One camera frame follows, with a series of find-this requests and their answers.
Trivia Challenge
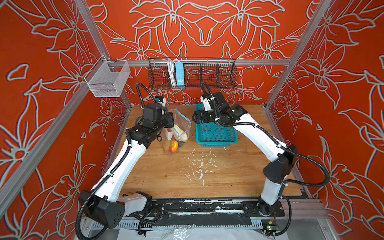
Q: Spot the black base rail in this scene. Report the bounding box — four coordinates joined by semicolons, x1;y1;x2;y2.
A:
125;197;286;227

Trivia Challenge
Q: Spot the clear zip top bag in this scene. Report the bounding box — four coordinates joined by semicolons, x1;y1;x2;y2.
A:
161;108;192;156

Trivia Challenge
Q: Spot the orange yellow mango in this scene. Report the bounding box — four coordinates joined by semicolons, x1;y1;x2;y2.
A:
169;141;179;154

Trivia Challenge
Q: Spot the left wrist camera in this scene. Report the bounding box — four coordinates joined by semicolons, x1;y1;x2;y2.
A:
155;96;167;107

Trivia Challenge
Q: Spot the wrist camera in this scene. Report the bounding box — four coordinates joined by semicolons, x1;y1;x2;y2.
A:
200;96;215;112
155;96;167;107

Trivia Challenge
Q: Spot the teal plastic basket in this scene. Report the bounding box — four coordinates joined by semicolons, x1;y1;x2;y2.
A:
195;123;239;148

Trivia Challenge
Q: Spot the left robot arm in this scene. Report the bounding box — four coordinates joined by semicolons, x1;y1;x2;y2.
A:
75;83;174;240

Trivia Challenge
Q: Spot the black wire wall basket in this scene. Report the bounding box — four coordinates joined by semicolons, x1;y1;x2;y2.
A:
148;57;238;90

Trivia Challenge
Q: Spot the white radish with leaves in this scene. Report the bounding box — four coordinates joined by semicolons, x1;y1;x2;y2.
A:
171;124;189;142

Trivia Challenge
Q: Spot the small circuit board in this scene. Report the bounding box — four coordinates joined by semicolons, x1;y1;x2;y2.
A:
263;224;278;238

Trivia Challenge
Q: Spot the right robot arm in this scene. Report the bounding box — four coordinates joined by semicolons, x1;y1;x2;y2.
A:
192;83;331;206

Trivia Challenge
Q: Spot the light blue box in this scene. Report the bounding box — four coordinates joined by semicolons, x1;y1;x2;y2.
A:
175;62;185;89

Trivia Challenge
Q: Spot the white wire mesh basket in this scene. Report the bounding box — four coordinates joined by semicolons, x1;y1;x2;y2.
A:
85;56;131;98

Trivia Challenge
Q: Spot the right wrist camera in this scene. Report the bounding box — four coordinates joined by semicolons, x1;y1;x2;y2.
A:
200;96;215;112

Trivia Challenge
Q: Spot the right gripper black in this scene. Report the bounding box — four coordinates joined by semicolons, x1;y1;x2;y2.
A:
189;108;222;123

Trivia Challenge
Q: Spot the white cable bundle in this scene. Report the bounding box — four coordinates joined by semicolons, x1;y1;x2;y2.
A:
167;59;177;88

